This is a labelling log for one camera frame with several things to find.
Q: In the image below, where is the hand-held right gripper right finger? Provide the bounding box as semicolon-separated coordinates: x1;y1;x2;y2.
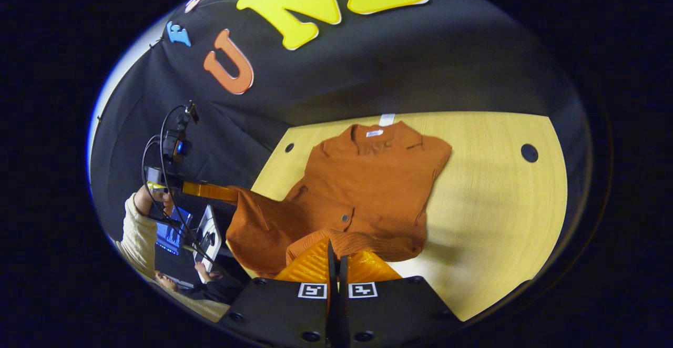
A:
339;249;463;348

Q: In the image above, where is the black backdrop cloth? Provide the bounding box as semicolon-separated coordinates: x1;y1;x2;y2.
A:
89;0;595;264

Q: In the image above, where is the orange button shirt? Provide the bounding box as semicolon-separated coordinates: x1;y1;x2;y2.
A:
226;121;453;279

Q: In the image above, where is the white side desk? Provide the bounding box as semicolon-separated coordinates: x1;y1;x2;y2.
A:
192;205;224;274

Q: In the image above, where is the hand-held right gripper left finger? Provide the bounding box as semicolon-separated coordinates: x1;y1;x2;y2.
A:
218;240;337;348

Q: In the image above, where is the computer monitor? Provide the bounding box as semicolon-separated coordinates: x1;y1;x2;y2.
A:
155;206;195;257

